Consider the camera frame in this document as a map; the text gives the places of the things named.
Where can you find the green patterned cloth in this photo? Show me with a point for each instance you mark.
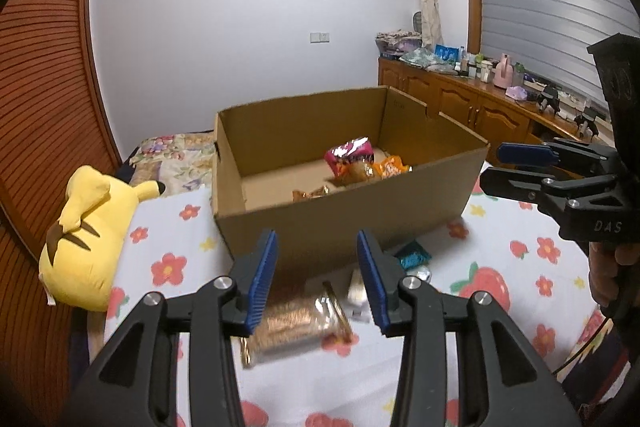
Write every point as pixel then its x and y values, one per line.
pixel 425 59

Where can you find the yellow plush toy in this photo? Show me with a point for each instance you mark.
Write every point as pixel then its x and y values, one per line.
pixel 85 232

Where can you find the pink bottle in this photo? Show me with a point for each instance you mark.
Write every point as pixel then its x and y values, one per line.
pixel 503 72

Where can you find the wooden louvered wardrobe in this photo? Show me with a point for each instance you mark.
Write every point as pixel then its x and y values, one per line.
pixel 40 82

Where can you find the group of toiletry bottles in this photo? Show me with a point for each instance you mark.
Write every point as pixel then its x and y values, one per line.
pixel 477 68

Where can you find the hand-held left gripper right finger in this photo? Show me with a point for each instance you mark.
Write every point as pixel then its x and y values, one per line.
pixel 372 287

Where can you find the small desk fan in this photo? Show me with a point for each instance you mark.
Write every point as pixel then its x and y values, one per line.
pixel 417 22

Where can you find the floral strawberry tablecloth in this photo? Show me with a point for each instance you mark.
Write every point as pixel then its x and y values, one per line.
pixel 500 252

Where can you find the silver pouch black print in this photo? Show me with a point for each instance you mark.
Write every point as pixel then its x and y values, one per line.
pixel 357 289

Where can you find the patchwork floral bed sheet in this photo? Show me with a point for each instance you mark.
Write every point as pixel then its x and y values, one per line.
pixel 165 157

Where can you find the wooden sideboard cabinet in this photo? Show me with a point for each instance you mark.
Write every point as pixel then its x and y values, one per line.
pixel 450 102

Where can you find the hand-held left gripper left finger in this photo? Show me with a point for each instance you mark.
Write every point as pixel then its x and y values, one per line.
pixel 260 282

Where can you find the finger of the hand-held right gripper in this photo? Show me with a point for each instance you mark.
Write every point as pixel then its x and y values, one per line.
pixel 515 187
pixel 525 153

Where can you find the pink and red snack packet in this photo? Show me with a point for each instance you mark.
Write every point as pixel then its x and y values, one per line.
pixel 350 152

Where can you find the teal snack packet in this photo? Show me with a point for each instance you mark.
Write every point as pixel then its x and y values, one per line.
pixel 412 254

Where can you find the small silver snack packet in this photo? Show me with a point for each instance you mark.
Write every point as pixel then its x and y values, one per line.
pixel 419 274

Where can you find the pile of folded cloths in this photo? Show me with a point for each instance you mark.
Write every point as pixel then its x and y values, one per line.
pixel 397 42

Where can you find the blue carton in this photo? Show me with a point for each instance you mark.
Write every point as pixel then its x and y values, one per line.
pixel 446 53

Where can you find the white wall switch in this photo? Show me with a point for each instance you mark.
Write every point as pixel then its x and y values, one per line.
pixel 320 37

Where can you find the orange snack packet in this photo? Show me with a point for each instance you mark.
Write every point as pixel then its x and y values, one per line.
pixel 392 167

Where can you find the person's right hand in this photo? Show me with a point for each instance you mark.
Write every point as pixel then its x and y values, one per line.
pixel 602 277

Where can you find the cardboard box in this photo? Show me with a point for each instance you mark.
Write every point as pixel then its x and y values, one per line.
pixel 350 217

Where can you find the brown biscuit packet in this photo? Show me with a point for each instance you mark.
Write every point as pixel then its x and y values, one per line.
pixel 290 322

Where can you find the small black tripod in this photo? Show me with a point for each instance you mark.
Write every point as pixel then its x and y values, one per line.
pixel 586 122
pixel 549 96

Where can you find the golden brown snack packet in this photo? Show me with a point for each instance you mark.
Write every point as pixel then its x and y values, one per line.
pixel 310 194

